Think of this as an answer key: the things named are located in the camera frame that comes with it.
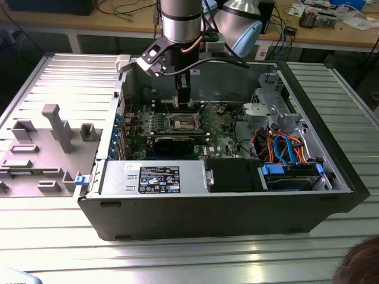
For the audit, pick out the CPU socket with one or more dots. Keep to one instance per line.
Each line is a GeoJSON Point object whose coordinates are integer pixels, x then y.
{"type": "Point", "coordinates": [182, 122]}

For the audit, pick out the pale rounded device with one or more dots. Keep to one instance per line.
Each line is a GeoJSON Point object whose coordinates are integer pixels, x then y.
{"type": "Point", "coordinates": [14, 278]}

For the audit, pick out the silver CPU chip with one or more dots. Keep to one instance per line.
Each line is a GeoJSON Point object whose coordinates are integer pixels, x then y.
{"type": "Point", "coordinates": [175, 102]}

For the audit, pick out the person's brown haired head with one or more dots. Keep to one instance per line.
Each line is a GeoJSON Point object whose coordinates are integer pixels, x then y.
{"type": "Point", "coordinates": [361, 266]}

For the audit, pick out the beige plastic case latch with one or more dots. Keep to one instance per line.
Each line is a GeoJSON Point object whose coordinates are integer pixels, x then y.
{"type": "Point", "coordinates": [122, 62]}

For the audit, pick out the black drive bay box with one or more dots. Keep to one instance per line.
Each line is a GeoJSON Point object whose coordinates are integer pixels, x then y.
{"type": "Point", "coordinates": [231, 174]}

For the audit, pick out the hard disk in blue carrier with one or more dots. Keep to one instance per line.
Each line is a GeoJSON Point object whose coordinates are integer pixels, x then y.
{"type": "Point", "coordinates": [293, 180]}

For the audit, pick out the silver coin cell battery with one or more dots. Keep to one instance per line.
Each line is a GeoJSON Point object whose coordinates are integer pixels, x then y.
{"type": "Point", "coordinates": [220, 110]}

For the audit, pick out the black and white wrist camera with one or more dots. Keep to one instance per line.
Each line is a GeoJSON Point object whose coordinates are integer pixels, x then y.
{"type": "Point", "coordinates": [216, 45]}

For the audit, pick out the black tower box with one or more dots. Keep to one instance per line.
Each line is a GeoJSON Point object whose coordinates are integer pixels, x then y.
{"type": "Point", "coordinates": [268, 14]}

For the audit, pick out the wooden workbench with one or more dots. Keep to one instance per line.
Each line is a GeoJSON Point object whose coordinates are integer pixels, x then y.
{"type": "Point", "coordinates": [118, 20]}

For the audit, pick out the white papers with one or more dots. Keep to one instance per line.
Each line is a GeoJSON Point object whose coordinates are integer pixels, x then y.
{"type": "Point", "coordinates": [355, 23]}

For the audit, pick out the black graphics card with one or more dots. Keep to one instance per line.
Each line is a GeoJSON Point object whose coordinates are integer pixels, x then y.
{"type": "Point", "coordinates": [173, 145]}

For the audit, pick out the grey power supply unit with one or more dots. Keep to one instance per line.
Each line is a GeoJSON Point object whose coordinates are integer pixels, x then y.
{"type": "Point", "coordinates": [118, 174]}

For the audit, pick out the blue box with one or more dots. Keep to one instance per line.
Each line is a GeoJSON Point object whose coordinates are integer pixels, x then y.
{"type": "Point", "coordinates": [349, 3]}

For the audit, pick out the silver metal drive cage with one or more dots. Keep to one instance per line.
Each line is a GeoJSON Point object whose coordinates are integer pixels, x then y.
{"type": "Point", "coordinates": [284, 116]}

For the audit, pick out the electronic device with coils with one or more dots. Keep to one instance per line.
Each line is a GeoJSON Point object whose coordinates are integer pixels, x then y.
{"type": "Point", "coordinates": [308, 17]}

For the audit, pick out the black open PC case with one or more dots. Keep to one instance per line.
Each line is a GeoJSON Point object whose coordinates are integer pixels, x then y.
{"type": "Point", "coordinates": [207, 216]}

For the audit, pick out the green motherboard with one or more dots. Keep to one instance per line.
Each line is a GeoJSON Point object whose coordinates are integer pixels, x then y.
{"type": "Point", "coordinates": [220, 139]}

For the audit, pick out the small black adapter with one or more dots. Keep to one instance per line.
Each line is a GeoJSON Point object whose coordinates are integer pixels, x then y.
{"type": "Point", "coordinates": [291, 30]}

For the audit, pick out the blue case latch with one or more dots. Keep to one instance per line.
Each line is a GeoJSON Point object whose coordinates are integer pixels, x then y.
{"type": "Point", "coordinates": [80, 181]}

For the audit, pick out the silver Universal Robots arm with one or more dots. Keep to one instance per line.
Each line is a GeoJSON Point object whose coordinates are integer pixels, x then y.
{"type": "Point", "coordinates": [180, 26]}

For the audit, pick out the grey parts rack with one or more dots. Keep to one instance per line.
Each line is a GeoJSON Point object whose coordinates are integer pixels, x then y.
{"type": "Point", "coordinates": [44, 165]}

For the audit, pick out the black monitor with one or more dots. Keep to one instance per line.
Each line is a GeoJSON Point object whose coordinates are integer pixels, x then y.
{"type": "Point", "coordinates": [44, 7]}

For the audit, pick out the thin metal locking lever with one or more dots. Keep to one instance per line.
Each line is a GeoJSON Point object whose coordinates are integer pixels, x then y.
{"type": "Point", "coordinates": [165, 103]}

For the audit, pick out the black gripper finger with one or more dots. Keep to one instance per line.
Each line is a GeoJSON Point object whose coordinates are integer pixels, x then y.
{"type": "Point", "coordinates": [183, 97]}

